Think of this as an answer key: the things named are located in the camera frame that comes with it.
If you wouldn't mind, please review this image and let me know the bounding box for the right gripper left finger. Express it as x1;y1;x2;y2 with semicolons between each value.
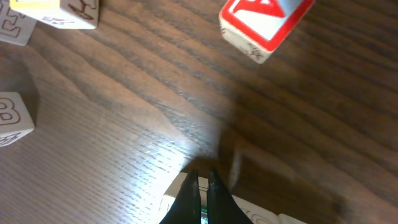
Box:
160;170;201;224

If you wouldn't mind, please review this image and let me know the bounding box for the blue L block centre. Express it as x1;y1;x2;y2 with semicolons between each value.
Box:
0;0;37;46

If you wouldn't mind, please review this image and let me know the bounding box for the red A block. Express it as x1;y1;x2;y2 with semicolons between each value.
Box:
218;0;315;64

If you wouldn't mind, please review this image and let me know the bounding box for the green B block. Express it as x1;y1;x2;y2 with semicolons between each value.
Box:
1;92;35;147

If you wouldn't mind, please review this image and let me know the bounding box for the yellow O block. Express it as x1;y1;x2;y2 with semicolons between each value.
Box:
9;0;100;30

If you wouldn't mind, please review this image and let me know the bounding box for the green R block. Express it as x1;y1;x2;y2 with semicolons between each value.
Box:
157;172;208;224

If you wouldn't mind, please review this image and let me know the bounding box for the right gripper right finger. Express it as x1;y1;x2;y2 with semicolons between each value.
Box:
206;169;252;224

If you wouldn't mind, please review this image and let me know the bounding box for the blue P block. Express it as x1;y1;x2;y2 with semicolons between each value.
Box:
278;214;307;224

